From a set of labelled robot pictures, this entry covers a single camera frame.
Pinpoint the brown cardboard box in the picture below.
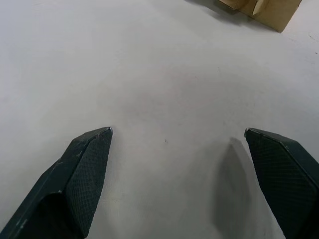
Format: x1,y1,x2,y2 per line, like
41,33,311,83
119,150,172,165
215,0,299,33

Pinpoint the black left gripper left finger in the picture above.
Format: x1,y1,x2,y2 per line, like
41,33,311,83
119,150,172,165
0,126,113,239

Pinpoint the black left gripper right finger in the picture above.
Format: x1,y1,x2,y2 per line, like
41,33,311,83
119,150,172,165
244,127,319,239

